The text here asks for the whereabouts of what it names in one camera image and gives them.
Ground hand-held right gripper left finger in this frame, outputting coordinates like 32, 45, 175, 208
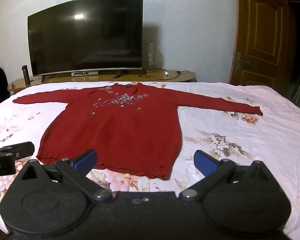
14, 149, 113, 203

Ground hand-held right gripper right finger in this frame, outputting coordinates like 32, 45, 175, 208
178, 150, 285, 202

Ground red knitted sweater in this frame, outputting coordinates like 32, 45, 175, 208
12, 82, 264, 180

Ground floral bed sheet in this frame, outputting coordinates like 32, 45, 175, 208
0, 81, 300, 240

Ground dark thermos bottle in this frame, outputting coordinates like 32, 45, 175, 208
21, 65, 31, 86

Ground wooden television stand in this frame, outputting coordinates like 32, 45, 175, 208
7, 69, 197, 93

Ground silver set-top box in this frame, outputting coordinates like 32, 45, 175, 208
71, 71, 99, 77

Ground glass cylinder table lamp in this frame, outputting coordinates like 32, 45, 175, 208
145, 43, 158, 72

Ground large black television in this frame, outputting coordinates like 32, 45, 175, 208
27, 0, 144, 83

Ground brown wooden door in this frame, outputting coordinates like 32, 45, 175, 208
229, 0, 290, 93

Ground black power cable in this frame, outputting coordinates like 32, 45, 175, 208
139, 70, 191, 81

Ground metal door handle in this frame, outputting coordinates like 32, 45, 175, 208
233, 52, 250, 72

